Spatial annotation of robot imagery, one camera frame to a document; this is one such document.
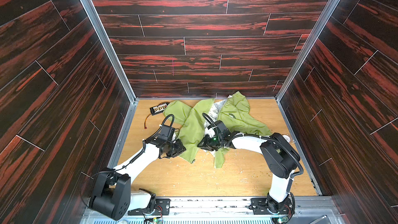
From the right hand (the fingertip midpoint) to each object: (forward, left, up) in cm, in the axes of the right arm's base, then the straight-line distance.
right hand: (200, 144), depth 91 cm
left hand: (-5, +7, +3) cm, 9 cm away
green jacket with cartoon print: (+16, +5, 0) cm, 17 cm away
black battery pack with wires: (+28, +33, -1) cm, 44 cm away
